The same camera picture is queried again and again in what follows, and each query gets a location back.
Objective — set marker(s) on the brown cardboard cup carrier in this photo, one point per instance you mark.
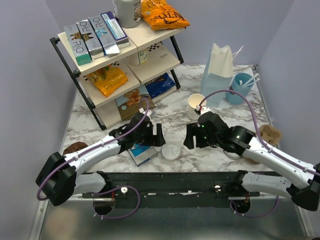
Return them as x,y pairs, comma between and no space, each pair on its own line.
270,135

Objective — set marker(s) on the blue razor package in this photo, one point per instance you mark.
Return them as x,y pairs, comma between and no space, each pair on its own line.
141,154

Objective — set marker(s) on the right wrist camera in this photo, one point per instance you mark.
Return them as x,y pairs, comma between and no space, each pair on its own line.
200,110

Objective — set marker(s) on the brown and blue snack bag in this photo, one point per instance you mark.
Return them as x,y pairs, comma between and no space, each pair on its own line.
129,103

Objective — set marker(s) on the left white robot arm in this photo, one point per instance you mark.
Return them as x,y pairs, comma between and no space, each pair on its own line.
62,175

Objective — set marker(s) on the light blue paper bag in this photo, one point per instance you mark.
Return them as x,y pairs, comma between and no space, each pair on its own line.
218,71

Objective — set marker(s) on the blue cup with stirrers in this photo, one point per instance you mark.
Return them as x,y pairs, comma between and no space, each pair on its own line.
241,84

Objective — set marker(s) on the grey printed mug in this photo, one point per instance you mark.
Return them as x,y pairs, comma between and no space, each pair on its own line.
128,12

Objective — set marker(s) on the silver R.O carton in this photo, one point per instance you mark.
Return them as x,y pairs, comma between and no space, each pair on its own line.
90,38

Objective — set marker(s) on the stack of paper cups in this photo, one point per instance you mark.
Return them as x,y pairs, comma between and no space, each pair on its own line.
193,102

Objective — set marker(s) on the stack of white lids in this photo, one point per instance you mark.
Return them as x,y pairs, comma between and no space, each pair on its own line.
171,151

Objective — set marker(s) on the black and cream shelf rack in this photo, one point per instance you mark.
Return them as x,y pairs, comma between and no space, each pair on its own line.
163,56

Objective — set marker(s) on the blue chip bag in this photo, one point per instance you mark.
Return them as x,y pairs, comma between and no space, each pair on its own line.
159,85

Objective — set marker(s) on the blue R.O carton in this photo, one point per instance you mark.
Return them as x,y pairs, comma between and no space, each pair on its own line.
106,39

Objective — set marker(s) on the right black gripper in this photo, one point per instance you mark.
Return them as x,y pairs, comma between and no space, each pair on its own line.
191,129

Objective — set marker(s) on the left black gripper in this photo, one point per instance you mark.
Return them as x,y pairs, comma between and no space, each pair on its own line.
156,140

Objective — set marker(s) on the teal R.O carton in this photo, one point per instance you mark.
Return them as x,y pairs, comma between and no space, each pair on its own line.
77,44

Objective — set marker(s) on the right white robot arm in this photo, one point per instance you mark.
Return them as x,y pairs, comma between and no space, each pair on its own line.
296,180

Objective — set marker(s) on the yellow snack bag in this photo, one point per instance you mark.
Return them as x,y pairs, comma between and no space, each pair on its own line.
107,79

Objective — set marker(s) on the purple and white box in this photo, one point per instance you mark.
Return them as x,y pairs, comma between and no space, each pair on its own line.
116,30

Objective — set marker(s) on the white bowl on shelf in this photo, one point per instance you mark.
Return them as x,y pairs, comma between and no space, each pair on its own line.
138,58

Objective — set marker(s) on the orange chip bag top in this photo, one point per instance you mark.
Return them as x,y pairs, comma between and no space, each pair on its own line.
159,15

